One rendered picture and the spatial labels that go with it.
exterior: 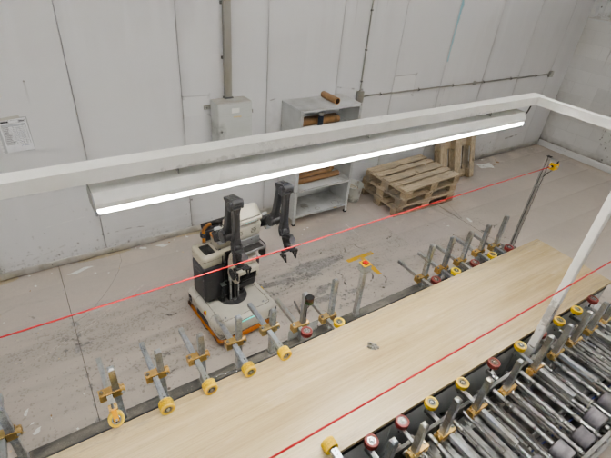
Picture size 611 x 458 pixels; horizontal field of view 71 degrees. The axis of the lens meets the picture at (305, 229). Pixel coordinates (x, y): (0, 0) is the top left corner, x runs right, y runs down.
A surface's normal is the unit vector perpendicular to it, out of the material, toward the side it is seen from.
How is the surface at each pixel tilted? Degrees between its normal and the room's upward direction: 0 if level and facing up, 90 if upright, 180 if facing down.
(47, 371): 0
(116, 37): 90
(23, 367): 0
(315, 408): 0
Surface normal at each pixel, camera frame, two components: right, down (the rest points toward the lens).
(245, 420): 0.08, -0.83
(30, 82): 0.54, 0.50
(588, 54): -0.84, 0.25
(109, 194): 0.51, 0.04
